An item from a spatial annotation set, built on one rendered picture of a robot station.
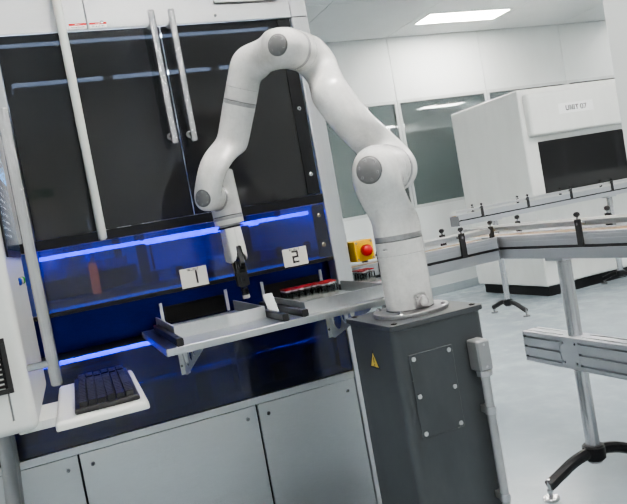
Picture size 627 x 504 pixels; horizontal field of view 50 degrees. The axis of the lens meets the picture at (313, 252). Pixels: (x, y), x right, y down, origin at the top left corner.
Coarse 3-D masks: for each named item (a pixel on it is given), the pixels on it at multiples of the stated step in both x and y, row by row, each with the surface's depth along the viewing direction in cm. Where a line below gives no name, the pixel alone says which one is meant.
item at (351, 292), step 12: (348, 288) 219; (360, 288) 210; (372, 288) 191; (276, 300) 207; (288, 300) 196; (312, 300) 185; (324, 300) 186; (336, 300) 187; (348, 300) 189; (360, 300) 190; (312, 312) 185
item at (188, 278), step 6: (180, 270) 209; (186, 270) 209; (192, 270) 210; (198, 270) 211; (204, 270) 211; (180, 276) 209; (186, 276) 209; (192, 276) 210; (198, 276) 211; (204, 276) 211; (186, 282) 209; (192, 282) 210; (204, 282) 211
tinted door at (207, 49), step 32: (192, 32) 212; (224, 32) 216; (256, 32) 220; (192, 64) 212; (224, 64) 216; (192, 96) 212; (288, 96) 224; (256, 128) 219; (288, 128) 223; (192, 160) 212; (256, 160) 219; (288, 160) 223; (192, 192) 212; (256, 192) 219; (288, 192) 223
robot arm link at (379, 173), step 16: (368, 160) 158; (384, 160) 158; (400, 160) 162; (352, 176) 163; (368, 176) 159; (384, 176) 158; (400, 176) 160; (368, 192) 161; (384, 192) 160; (400, 192) 160; (368, 208) 166; (384, 208) 163; (400, 208) 163; (384, 224) 165; (400, 224) 164; (416, 224) 166; (384, 240) 166
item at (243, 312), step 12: (228, 312) 219; (240, 312) 189; (252, 312) 190; (264, 312) 191; (156, 324) 214; (168, 324) 190; (180, 324) 211; (192, 324) 184; (204, 324) 185; (216, 324) 186; (228, 324) 187; (180, 336) 183
